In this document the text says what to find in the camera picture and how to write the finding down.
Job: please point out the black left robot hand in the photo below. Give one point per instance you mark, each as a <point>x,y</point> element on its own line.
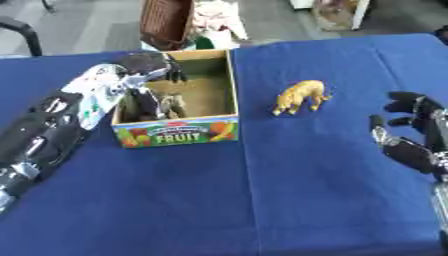
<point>143,63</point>

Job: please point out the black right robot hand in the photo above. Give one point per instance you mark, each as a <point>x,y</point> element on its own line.
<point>417,150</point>

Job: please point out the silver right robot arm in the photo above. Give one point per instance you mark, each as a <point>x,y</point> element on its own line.
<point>441,213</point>

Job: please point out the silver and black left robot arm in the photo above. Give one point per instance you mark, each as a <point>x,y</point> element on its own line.
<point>52,126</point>

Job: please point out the cardboard box with fruit print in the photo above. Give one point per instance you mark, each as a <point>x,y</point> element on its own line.
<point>201,131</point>

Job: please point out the brown wicker basket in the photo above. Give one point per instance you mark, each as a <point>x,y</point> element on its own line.
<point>166,23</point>

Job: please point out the grey toy animal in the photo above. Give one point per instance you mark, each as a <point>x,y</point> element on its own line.
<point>174,105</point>

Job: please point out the white plastic bag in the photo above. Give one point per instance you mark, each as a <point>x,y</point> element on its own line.
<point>219,21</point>

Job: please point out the yellow toy animal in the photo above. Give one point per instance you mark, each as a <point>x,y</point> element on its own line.
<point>300,93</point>

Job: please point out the white furniture leg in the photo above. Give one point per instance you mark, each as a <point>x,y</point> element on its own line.
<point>360,13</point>

